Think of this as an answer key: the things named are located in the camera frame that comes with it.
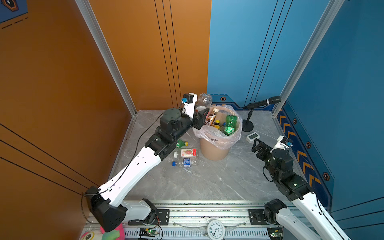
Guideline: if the green sprite bottle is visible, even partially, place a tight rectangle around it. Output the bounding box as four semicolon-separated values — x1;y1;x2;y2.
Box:
222;115;238;136
177;140;189;149

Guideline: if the brown coffee bottle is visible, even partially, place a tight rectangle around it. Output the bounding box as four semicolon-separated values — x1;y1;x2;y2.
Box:
205;108;219;126

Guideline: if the yellow green tea bottle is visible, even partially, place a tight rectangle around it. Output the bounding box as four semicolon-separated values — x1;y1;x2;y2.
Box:
213;120;221;130

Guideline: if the clear red label bottle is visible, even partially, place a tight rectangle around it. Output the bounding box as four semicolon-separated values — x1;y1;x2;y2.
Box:
196;93;213;111

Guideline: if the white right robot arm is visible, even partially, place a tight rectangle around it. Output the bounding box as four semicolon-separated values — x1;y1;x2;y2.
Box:
252;136;349;240

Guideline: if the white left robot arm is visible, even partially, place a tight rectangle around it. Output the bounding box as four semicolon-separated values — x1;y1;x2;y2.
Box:
84;107;209;233

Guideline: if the clear plastic bin liner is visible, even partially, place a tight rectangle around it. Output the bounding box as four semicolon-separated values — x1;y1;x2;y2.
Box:
193;105;243;150

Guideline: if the beige waste bin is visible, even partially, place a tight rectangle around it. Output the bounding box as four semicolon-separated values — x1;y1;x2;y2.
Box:
197;106;241;161

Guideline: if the white digital clock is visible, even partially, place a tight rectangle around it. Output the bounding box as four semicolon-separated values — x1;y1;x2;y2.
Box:
246;132;260;144

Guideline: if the black microphone stand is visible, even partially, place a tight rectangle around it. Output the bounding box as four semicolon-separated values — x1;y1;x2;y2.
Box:
242;110;254;133

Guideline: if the red white label bottle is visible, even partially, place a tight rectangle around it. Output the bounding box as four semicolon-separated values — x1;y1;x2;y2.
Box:
174;148;198;158

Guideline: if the clear blue label bottle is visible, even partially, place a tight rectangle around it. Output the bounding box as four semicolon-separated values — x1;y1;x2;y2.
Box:
172;158;197;168

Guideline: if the black microphone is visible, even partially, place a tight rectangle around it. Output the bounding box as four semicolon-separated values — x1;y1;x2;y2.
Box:
243;96;281;110

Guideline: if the white analog clock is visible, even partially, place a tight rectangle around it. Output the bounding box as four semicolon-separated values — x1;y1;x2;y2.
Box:
207;220;225;240

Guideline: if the green circuit board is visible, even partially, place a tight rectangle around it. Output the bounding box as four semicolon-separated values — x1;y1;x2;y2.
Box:
139;228;160;238

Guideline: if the pink plush toy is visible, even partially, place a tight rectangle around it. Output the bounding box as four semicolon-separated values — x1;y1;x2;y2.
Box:
80;224;125;240

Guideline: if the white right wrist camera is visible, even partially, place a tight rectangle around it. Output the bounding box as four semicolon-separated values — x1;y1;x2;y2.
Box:
271;136;293;153

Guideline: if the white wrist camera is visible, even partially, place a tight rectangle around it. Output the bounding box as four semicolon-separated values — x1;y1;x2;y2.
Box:
271;136;293;153
181;93;198;119

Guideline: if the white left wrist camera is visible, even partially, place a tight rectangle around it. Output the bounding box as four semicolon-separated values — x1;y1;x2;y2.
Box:
181;93;198;119

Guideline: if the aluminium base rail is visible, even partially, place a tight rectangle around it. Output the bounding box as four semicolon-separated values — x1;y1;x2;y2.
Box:
79;199;301;240

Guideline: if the aluminium corner post left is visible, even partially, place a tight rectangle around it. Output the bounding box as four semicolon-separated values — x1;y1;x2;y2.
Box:
75;0;137;117

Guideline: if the aluminium corner post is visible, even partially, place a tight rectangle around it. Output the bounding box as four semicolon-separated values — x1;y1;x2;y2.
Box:
272;0;345;117
75;0;137;117

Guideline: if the aluminium corner post right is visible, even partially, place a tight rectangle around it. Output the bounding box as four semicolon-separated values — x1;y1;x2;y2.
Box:
272;0;345;117

